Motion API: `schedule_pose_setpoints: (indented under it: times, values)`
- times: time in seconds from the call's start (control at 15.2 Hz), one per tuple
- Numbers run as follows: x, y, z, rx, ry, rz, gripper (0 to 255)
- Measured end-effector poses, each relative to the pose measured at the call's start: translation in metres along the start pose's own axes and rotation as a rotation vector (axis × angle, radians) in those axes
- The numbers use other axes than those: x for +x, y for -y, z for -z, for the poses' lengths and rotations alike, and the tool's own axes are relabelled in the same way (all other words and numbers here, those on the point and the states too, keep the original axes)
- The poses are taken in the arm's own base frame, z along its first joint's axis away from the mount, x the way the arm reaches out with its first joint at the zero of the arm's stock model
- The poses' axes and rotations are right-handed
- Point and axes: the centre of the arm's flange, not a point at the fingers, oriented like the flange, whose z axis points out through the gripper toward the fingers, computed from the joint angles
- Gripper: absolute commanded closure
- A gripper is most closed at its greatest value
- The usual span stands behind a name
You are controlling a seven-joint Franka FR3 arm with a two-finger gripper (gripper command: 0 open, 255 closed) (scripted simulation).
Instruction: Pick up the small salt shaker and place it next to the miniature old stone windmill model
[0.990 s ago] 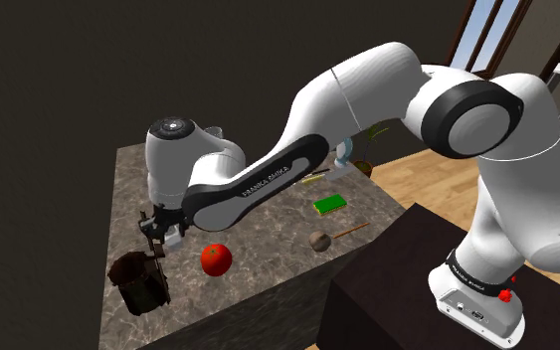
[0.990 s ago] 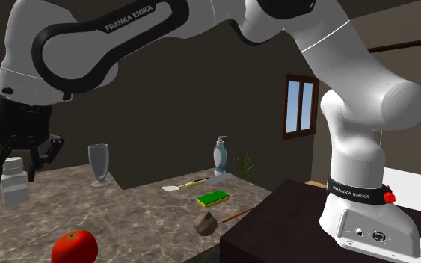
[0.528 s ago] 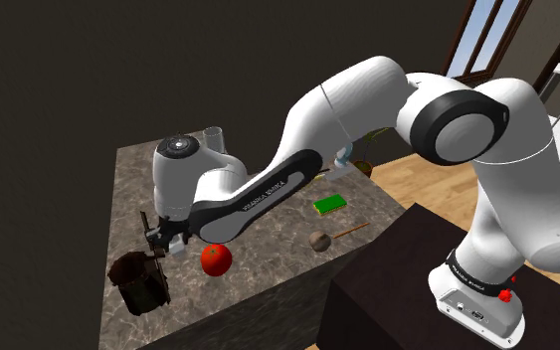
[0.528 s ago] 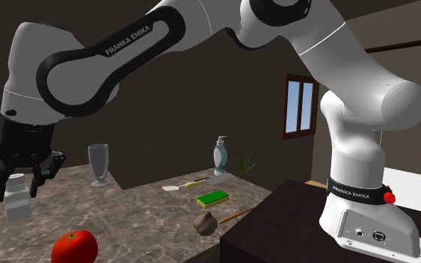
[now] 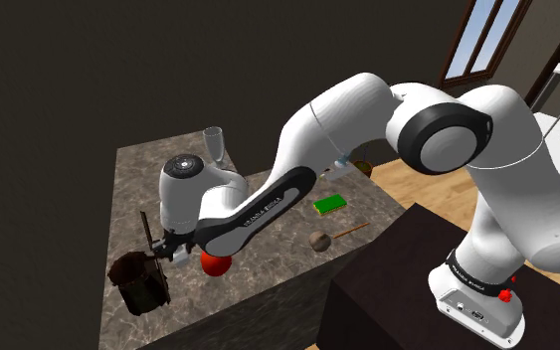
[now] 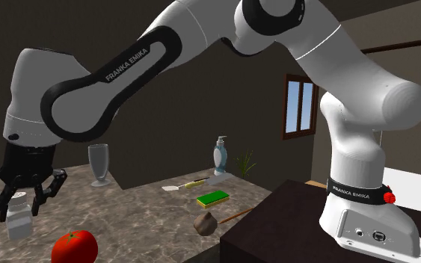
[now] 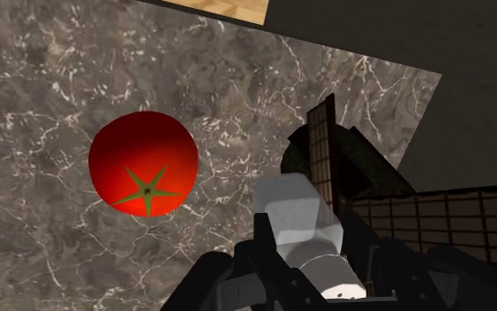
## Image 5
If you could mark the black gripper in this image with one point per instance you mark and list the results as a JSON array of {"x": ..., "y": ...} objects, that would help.
[{"x": 165, "y": 248}]

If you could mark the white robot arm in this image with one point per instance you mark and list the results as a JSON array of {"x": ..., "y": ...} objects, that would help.
[{"x": 507, "y": 194}]

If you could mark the dark brown flat stick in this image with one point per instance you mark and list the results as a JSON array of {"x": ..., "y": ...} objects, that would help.
[{"x": 146, "y": 228}]

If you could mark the dark brown round container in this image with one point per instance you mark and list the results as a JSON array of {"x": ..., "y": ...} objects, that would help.
[{"x": 136, "y": 291}]

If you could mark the red ball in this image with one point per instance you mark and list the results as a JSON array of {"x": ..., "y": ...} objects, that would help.
[{"x": 215, "y": 265}]

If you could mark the clear wine glass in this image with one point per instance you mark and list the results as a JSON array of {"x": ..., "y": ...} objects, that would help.
[{"x": 214, "y": 143}]

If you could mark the wooden spoon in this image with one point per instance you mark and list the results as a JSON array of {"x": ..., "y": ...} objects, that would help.
[{"x": 319, "y": 241}]

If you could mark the green and yellow sponge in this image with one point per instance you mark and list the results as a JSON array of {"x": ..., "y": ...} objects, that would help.
[{"x": 330, "y": 204}]

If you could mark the small white and blue bottle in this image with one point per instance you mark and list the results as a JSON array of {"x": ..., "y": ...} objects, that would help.
[{"x": 341, "y": 168}]

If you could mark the brown plant pot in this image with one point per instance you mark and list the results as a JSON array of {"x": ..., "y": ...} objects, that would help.
[{"x": 364, "y": 167}]

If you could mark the dark robot stand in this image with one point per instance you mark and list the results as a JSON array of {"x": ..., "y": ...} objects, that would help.
[{"x": 386, "y": 291}]

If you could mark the brown framed window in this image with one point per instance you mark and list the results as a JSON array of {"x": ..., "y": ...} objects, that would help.
[{"x": 483, "y": 38}]

